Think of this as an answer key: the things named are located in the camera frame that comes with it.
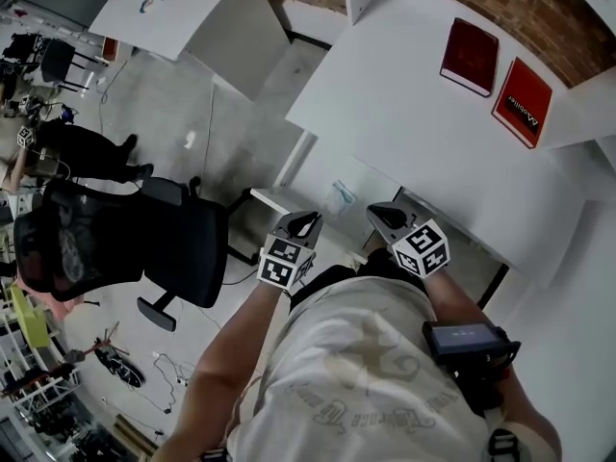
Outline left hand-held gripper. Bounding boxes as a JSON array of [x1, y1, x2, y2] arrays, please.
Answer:
[[258, 211, 322, 292]]

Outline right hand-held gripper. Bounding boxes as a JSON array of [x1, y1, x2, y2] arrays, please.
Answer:
[[367, 201, 449, 279]]

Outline white desk drawer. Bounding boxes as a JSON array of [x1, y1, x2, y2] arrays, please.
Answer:
[[249, 154, 405, 267]]

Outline clear plastic packet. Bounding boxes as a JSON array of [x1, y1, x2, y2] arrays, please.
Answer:
[[325, 179, 357, 218]]

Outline black forearm screen device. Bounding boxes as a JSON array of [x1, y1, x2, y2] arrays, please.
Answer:
[[422, 320, 523, 416]]

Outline person's right forearm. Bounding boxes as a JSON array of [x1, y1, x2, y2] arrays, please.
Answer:
[[423, 269, 564, 462]]

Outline person's left forearm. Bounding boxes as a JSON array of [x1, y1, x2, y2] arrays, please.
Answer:
[[156, 279, 295, 462]]

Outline person's black trousers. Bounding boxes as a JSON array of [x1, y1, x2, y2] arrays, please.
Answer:
[[288, 247, 429, 315]]

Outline black office chair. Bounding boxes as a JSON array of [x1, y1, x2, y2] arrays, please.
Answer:
[[13, 175, 261, 332]]

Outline person's white printed shirt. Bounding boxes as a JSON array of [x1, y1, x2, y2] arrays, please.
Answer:
[[225, 276, 492, 462]]

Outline bright red book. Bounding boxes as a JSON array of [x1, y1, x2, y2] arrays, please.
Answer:
[[490, 56, 553, 150]]

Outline dark red book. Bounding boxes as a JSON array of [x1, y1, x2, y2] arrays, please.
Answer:
[[439, 16, 501, 98]]

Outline black round stand base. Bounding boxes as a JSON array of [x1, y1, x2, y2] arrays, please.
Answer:
[[93, 344, 145, 389]]

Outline brown tripod stand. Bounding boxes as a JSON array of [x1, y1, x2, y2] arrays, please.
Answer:
[[62, 322, 131, 365]]

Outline pink cushioned chair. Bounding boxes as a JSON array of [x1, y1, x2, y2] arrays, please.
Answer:
[[9, 276, 97, 321]]

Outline yellow-green stool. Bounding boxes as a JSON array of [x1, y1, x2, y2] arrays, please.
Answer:
[[9, 284, 62, 350]]

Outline white metal rack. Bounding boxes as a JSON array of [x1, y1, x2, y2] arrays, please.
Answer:
[[0, 305, 83, 418]]

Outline white power strip with cables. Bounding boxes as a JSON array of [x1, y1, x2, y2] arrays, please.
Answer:
[[152, 351, 193, 416]]

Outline white elbow strap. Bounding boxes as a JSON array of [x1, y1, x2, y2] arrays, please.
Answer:
[[483, 404, 548, 462]]

